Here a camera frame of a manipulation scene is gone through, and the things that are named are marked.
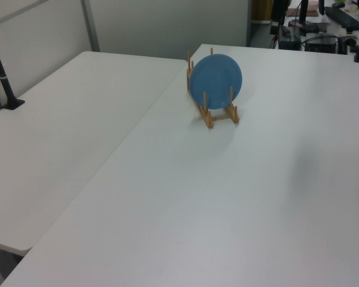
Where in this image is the black monitor stand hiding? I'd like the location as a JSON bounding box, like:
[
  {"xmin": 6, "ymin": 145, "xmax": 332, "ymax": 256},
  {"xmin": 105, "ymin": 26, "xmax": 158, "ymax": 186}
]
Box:
[{"xmin": 288, "ymin": 0, "xmax": 318, "ymax": 34}]

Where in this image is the black flat electronic unit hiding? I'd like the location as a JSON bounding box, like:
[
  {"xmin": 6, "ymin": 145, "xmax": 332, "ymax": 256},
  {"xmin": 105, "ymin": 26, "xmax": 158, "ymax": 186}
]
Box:
[{"xmin": 304, "ymin": 35, "xmax": 339, "ymax": 54}]

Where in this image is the black box device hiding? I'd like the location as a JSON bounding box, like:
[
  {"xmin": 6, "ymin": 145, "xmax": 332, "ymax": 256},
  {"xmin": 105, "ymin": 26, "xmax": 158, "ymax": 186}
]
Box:
[{"xmin": 278, "ymin": 26, "xmax": 302, "ymax": 50}]

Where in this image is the blue round plate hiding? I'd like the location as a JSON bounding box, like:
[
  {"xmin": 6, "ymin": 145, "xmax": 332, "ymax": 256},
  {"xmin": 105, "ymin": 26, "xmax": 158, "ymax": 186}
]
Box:
[{"xmin": 188, "ymin": 53, "xmax": 244, "ymax": 110}]

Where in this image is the wooden plate rack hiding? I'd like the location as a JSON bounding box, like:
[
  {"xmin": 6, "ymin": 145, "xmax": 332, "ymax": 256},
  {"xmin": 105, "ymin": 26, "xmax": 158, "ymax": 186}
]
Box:
[{"xmin": 185, "ymin": 47, "xmax": 241, "ymax": 130}]

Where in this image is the black camera stand pole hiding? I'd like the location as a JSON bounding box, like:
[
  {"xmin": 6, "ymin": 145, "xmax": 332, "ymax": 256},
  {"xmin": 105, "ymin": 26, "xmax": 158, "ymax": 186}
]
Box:
[{"xmin": 0, "ymin": 23, "xmax": 26, "ymax": 112}]

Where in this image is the black keyboard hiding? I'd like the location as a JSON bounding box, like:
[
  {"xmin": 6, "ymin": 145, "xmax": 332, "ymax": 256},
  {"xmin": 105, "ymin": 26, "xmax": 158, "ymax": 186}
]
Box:
[{"xmin": 324, "ymin": 5, "xmax": 359, "ymax": 31}]

